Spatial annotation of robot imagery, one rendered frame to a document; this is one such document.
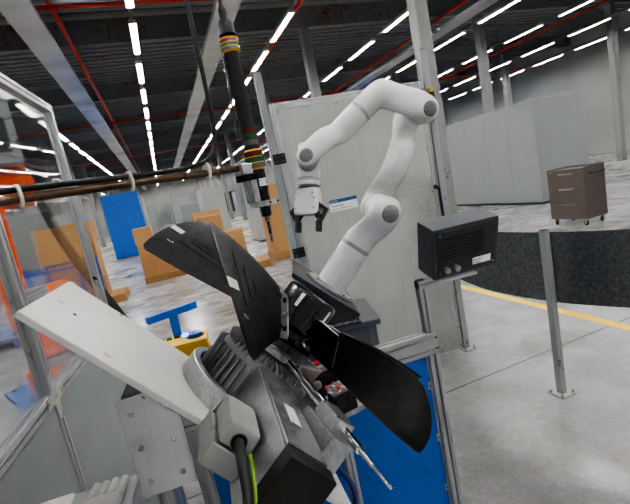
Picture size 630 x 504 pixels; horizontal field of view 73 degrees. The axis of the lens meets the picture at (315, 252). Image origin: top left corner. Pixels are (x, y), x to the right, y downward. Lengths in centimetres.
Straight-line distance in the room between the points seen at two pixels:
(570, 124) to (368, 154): 868
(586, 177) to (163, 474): 720
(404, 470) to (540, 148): 939
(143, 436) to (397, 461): 108
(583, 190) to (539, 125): 338
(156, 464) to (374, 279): 234
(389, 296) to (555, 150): 828
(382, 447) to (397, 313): 161
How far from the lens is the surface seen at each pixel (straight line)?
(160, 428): 90
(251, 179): 95
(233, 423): 65
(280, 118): 287
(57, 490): 155
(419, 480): 185
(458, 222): 154
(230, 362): 88
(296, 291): 89
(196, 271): 93
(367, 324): 160
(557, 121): 1107
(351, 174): 295
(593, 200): 774
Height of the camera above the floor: 146
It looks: 9 degrees down
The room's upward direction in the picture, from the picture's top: 11 degrees counter-clockwise
